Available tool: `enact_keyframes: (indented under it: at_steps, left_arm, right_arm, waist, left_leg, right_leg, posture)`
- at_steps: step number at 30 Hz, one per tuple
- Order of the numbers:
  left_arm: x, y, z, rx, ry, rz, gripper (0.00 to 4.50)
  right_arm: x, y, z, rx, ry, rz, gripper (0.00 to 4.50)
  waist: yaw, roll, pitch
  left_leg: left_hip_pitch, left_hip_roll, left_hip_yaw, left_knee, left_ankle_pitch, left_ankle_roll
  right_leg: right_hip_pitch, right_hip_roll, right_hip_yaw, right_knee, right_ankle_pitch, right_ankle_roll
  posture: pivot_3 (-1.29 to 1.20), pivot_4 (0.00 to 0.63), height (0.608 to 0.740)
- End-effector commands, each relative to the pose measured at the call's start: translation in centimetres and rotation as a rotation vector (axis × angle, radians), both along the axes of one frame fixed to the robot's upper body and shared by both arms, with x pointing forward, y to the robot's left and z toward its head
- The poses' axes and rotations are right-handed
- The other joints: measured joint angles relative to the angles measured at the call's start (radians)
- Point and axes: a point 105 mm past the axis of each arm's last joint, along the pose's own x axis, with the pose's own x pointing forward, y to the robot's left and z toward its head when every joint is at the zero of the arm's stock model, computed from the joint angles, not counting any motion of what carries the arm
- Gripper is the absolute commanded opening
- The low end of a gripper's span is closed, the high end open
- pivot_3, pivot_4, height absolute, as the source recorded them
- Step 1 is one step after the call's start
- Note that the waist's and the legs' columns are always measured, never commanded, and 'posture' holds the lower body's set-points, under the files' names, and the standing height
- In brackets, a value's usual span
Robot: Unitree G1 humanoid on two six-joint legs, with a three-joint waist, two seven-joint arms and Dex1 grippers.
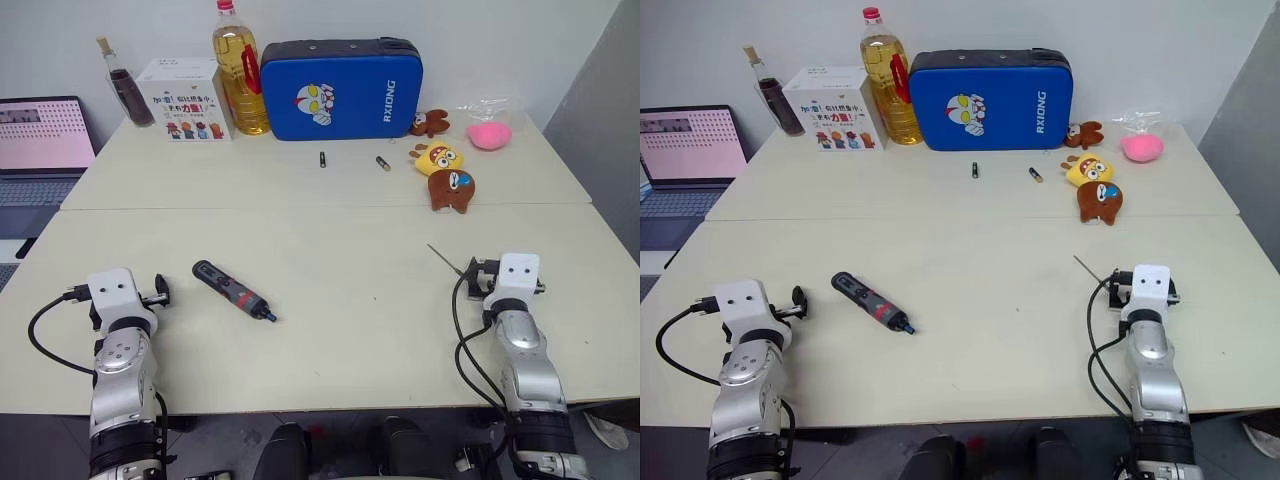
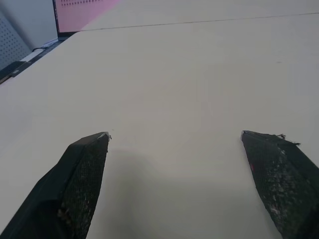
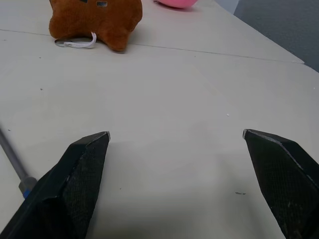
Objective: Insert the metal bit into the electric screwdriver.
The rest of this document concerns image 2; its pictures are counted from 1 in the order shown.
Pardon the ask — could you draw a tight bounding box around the computer monitor with pink screen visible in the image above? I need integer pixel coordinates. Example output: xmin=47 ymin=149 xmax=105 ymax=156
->
xmin=52 ymin=0 xmax=120 ymax=41

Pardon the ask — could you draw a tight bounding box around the white perforated panel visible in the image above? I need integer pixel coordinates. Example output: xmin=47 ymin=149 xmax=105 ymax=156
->
xmin=0 ymin=11 xmax=32 ymax=72

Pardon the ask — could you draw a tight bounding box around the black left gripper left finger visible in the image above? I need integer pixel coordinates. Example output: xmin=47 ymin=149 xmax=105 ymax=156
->
xmin=0 ymin=131 xmax=112 ymax=239

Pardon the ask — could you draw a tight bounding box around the black flat base plate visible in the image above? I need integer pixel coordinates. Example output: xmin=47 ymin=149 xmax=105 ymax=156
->
xmin=0 ymin=60 xmax=27 ymax=84

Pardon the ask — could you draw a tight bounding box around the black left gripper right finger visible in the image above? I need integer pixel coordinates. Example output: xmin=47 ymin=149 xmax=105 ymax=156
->
xmin=240 ymin=130 xmax=319 ymax=239

